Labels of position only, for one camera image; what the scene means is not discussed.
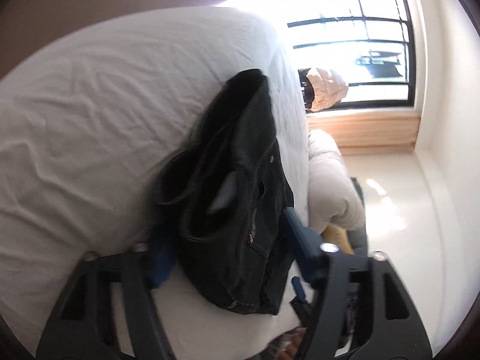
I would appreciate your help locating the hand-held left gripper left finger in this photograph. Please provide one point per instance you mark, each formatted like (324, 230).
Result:
(161, 266)

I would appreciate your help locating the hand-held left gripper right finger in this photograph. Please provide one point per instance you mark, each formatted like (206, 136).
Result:
(300, 240)

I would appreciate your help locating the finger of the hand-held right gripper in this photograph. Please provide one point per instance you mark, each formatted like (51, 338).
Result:
(299, 289)

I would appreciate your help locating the black pants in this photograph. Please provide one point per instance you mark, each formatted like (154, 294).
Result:
(240, 157)

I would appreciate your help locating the yellow patterned pillow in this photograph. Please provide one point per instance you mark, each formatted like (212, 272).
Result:
(339, 237)

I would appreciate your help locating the grey upholstered headboard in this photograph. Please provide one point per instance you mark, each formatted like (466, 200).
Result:
(360, 240)

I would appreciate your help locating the white pillow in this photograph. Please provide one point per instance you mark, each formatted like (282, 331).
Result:
(330, 180)

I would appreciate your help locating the black clothes rack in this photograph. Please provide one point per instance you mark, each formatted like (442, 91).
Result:
(305, 95)

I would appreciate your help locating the beige puffer jacket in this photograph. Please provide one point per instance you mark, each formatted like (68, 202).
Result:
(326, 90)

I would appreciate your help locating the white bed sheet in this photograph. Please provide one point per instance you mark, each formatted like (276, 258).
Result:
(93, 101)

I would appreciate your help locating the black framed window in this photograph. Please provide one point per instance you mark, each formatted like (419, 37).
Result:
(408, 45)

